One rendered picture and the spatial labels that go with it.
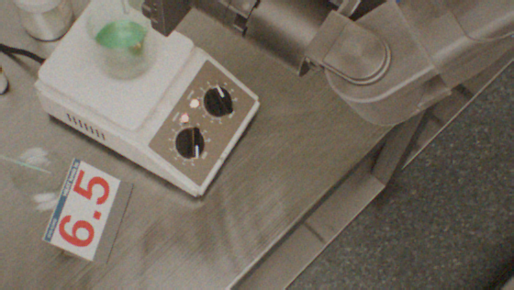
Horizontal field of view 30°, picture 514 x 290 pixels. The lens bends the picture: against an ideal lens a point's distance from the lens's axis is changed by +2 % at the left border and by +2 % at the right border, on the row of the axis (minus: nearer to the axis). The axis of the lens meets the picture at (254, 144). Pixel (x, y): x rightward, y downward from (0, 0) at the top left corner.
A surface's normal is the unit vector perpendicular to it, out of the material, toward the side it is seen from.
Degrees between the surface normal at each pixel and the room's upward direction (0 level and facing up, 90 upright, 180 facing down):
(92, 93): 0
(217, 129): 30
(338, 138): 0
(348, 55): 24
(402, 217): 0
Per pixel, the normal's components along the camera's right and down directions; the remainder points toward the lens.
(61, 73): 0.04, -0.37
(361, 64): -0.35, -0.22
